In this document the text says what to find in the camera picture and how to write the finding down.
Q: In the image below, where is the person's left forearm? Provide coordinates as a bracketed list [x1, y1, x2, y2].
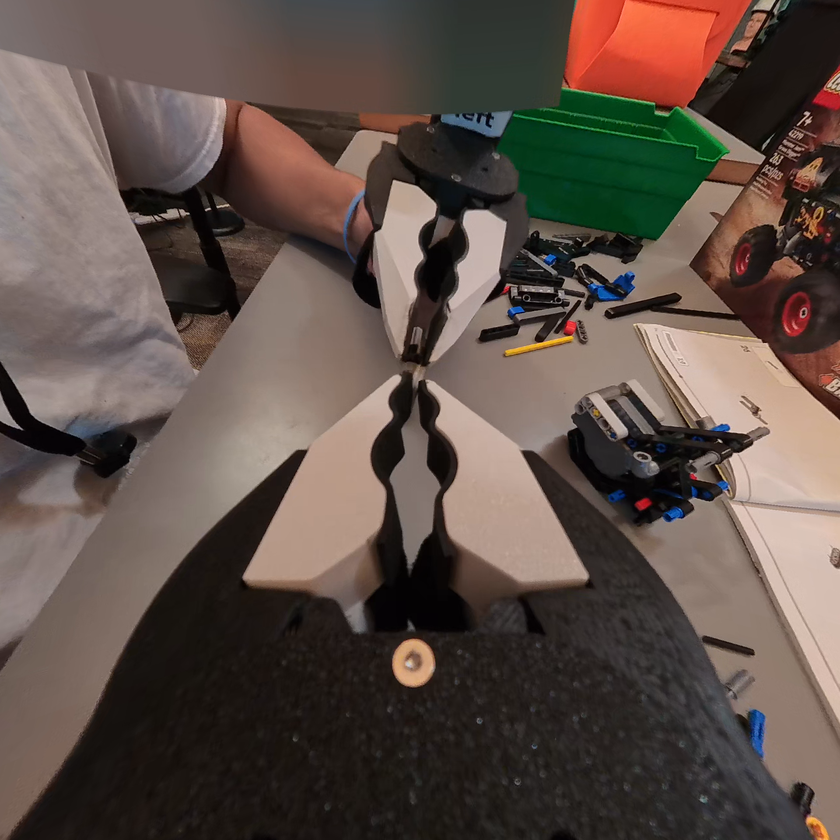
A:
[217, 101, 376, 265]

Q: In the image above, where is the blue wristband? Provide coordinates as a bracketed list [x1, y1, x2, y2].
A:
[342, 189, 368, 265]

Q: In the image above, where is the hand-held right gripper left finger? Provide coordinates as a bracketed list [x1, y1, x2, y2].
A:
[243, 375, 414, 608]

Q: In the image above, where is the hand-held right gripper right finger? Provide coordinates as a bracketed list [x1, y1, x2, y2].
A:
[417, 379, 589, 605]

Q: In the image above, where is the yellow axle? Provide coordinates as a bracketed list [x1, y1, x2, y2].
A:
[504, 336, 574, 358]

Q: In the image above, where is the partly built toy vehicle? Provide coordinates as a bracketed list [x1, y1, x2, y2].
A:
[567, 378, 770, 527]

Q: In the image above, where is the black chair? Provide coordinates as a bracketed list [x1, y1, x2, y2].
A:
[120, 185, 245, 324]

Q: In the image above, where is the small grey axle piece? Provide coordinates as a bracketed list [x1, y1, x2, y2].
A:
[402, 323, 427, 383]

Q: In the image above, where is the toy truck box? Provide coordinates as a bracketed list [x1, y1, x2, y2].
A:
[689, 62, 840, 417]

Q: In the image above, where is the building instruction booklet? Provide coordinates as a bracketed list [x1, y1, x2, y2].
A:
[633, 322, 840, 718]

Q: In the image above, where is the green plastic bin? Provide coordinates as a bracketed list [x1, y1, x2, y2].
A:
[497, 87, 731, 241]

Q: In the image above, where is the pile of small plastic pins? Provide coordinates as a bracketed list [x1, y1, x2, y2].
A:
[701, 633, 831, 840]

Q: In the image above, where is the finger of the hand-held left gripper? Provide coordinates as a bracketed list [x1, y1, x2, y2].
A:
[419, 206, 508, 367]
[372, 178, 439, 361]

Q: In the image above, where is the thin black axle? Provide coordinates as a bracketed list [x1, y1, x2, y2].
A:
[651, 305, 742, 322]

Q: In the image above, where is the orange folded box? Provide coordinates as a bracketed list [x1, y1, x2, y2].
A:
[563, 0, 753, 109]

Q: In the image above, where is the long black beam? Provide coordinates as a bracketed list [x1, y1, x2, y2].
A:
[604, 293, 683, 320]

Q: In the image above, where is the pile of plastic beams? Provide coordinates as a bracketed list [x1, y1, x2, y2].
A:
[478, 230, 647, 345]

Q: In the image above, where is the black lanyard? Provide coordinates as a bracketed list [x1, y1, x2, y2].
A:
[0, 363, 139, 479]

